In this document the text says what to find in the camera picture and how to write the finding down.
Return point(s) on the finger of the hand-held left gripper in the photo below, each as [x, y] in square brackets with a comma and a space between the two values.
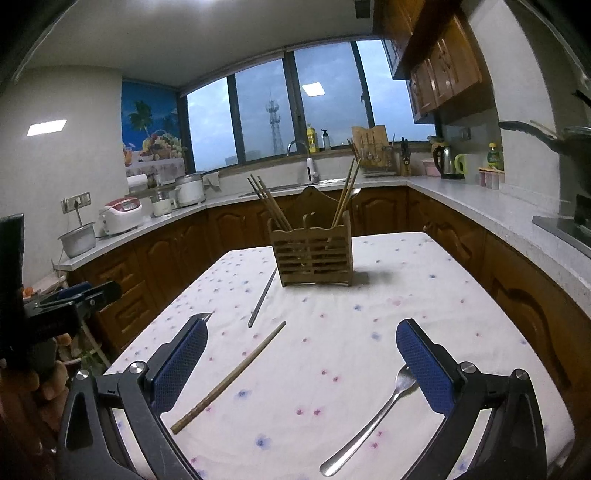
[104, 290]

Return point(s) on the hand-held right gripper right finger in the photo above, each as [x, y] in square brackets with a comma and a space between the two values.
[425, 369]

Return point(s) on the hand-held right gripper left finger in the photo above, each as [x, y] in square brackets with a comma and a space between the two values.
[180, 364]

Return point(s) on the dark wooden chopstick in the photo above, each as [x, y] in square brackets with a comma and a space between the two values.
[226, 381]

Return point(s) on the metal spoon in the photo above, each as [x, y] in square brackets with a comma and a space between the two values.
[360, 438]

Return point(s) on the metal chopstick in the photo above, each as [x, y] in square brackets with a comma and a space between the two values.
[261, 302]

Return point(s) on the wooden utensil holder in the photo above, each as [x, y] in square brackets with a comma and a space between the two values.
[314, 272]

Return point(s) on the person's left hand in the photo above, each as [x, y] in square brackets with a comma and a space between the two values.
[55, 383]

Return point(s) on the metal inner pot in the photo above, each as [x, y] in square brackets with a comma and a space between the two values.
[77, 242]

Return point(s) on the white and red rice cooker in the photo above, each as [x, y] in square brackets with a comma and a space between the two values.
[121, 217]

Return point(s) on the wooden lower cabinets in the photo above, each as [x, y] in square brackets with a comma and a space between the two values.
[184, 249]

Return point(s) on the wooden cabinets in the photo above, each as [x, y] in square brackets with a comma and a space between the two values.
[184, 249]
[443, 69]

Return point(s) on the white jar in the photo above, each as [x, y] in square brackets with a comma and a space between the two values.
[162, 205]

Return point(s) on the paper towel roll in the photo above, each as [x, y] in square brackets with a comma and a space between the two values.
[137, 184]

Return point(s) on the white cooking pot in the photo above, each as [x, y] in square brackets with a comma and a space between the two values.
[189, 190]

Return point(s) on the dish cloth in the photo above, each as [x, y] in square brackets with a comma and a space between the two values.
[212, 181]

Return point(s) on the ceiling light panel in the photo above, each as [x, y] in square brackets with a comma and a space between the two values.
[47, 127]

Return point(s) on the white kitchen countertop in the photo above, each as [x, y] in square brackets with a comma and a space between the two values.
[461, 194]

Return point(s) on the black stove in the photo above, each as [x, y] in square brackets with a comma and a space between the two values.
[565, 233]

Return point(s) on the pink container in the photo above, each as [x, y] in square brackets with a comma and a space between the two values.
[430, 168]

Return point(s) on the row of pink cups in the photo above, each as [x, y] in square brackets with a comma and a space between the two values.
[489, 179]

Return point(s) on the steel electric kettle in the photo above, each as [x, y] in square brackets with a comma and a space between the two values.
[445, 164]

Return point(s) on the green cup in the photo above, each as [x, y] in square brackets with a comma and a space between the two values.
[461, 164]

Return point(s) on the wooden knife block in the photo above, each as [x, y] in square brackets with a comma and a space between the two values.
[405, 161]

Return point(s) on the metal dish rack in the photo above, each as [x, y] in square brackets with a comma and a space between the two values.
[374, 161]

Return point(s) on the yellow green bottle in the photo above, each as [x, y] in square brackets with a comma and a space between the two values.
[495, 159]

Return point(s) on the white soap dispenser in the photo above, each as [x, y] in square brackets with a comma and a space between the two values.
[311, 170]

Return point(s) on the wooden cutting board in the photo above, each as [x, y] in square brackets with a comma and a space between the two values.
[369, 136]

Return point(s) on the metal faucet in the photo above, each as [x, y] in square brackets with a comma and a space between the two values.
[295, 145]

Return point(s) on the dark pump bottle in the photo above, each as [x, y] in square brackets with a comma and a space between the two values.
[326, 141]

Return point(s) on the yellow oil bottle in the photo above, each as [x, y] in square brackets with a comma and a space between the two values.
[312, 141]

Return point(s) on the dark wok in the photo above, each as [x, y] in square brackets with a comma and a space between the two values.
[554, 136]

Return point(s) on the wooden upper cabinets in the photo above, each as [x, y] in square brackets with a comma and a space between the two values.
[443, 69]

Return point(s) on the wall socket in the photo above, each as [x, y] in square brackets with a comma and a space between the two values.
[76, 202]

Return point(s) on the beach wall poster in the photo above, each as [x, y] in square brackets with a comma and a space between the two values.
[147, 120]

